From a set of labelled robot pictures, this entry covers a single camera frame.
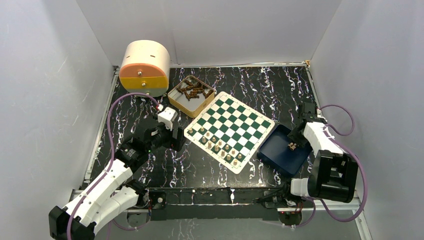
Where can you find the green white chess board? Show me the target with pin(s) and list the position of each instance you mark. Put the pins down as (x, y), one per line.
(228, 119)

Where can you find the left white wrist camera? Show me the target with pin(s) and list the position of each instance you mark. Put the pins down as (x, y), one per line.
(167, 117)

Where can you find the pile of dark chess pieces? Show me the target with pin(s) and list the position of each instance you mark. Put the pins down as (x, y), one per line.
(194, 90)

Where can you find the cream round drawer box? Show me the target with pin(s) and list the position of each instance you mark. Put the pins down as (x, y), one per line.
(145, 68)

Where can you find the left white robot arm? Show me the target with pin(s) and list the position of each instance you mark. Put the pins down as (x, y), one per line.
(112, 192)

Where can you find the dark blue tray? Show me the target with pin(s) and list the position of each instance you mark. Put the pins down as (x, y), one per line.
(275, 152)

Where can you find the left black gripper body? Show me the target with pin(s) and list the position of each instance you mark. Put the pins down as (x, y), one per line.
(164, 138)

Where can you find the pile of light chess pieces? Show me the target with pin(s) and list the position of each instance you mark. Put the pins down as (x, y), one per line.
(292, 146)

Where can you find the tan square tin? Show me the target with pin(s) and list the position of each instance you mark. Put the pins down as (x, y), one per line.
(193, 107)

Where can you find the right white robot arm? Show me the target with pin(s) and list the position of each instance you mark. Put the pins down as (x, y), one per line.
(334, 171)

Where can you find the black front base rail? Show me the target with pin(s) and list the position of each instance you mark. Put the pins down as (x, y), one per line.
(216, 203)

